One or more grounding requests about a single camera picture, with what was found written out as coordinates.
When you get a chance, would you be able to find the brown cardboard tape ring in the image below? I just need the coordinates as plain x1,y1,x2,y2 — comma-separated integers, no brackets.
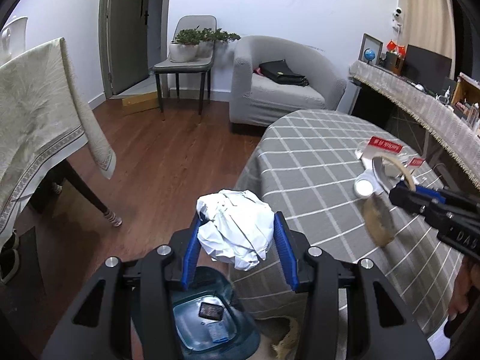
362,193,396,248

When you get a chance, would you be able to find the large white paper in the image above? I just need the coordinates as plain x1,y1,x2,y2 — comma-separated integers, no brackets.
196,189,274,272

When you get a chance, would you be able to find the black glossy package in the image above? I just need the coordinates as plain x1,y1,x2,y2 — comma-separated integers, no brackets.
199,301,224,321

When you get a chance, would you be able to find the blue cartoon tissue pack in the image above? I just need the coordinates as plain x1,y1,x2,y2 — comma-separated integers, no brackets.
207,321,230,344

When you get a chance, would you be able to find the dark teal trash bin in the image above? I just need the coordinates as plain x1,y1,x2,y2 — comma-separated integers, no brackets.
171,267,260,360

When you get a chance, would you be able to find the right hand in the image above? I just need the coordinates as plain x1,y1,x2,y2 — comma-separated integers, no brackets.
448,256,480,321

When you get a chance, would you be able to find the red SanDisk card package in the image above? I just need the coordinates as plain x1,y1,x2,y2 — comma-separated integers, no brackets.
360,136,404,170

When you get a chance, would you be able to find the beige fringed sideboard cloth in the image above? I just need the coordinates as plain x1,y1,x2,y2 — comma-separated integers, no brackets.
349,60,480,187

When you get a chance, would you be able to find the grey checked tablecloth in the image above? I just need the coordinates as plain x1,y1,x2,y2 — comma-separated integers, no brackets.
235,110,461,335

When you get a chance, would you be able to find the black monitor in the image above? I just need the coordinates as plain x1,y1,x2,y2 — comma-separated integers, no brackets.
400,45,452,94

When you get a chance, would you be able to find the small blue globe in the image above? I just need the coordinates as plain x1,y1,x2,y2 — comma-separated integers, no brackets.
363,48,377,64

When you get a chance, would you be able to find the dark wooden table leg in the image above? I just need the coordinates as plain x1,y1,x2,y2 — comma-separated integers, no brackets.
58,159,123,228

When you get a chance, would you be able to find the framed picture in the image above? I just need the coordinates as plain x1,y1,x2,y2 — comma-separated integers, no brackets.
358,33,383,66

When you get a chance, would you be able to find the black handbag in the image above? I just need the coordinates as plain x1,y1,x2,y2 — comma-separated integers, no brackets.
259,59,309,86

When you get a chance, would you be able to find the grey armchair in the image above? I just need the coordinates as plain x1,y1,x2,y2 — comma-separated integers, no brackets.
229,36,347,127

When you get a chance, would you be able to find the beige tablecloth left table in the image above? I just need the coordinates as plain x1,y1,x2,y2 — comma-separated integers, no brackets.
1,37,116,243

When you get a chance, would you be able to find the white potted plant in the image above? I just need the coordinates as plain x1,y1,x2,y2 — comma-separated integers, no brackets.
169,28,201,63

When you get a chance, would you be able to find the grey dining chair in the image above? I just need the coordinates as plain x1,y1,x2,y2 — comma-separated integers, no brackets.
151,16,217,118

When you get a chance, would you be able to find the white kettle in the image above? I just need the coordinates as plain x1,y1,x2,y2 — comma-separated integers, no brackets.
0,16,28,66

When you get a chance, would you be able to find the dark green door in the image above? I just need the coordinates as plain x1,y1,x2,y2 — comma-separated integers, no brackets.
98,0,164,98

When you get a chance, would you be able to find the white security camera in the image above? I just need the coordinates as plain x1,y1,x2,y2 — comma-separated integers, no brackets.
392,7,403,33

